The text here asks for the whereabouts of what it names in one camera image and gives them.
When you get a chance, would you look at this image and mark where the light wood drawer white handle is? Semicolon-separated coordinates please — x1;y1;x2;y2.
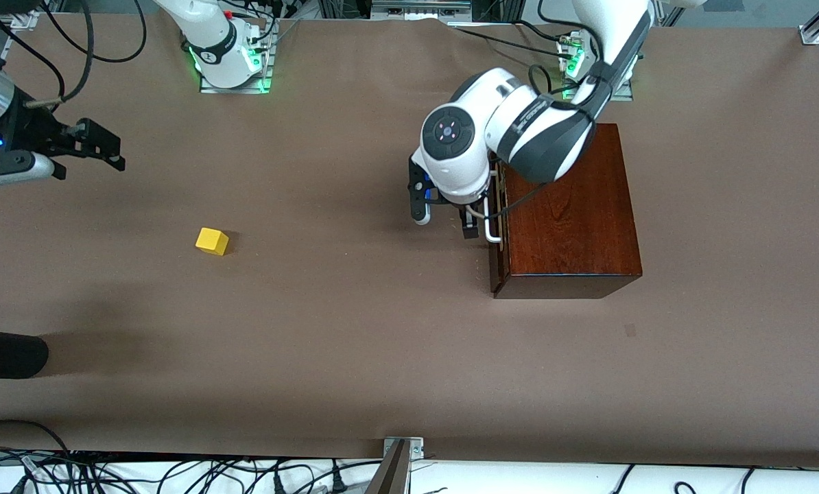
466;165;511;292

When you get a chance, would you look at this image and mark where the yellow block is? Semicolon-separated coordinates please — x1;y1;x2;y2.
195;227;230;257

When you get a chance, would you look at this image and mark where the dark brown wooden cabinet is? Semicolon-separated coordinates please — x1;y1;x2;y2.
490;123;643;300

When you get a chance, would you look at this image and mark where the black cylinder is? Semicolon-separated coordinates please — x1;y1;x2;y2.
0;328;49;380

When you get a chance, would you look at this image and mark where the brown paper table cover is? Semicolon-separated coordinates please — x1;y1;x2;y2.
0;14;819;471

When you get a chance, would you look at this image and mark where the grey electronics box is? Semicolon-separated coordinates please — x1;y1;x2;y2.
370;0;472;18

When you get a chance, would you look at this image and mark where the white foam sheet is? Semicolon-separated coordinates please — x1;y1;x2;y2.
0;449;819;494

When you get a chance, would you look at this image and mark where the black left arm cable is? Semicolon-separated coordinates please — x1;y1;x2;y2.
495;64;595;222

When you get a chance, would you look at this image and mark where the thick black gripper cable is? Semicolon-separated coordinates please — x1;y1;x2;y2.
25;0;95;112

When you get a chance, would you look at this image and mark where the thin black cable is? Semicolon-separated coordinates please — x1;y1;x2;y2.
0;12;66;104

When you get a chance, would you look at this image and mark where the black looping cable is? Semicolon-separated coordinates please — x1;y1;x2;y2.
87;0;148;64

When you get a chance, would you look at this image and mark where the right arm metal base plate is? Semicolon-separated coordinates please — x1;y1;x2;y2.
199;67;274;95

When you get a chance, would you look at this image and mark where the black table cable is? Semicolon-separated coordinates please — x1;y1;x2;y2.
451;25;565;57
512;19;575;42

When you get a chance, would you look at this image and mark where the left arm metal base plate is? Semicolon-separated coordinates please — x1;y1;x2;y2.
562;77;634;102

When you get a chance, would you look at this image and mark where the silver metal bracket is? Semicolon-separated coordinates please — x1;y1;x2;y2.
383;436;425;459

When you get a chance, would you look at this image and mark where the dark metal post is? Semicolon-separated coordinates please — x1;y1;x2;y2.
364;439;410;494

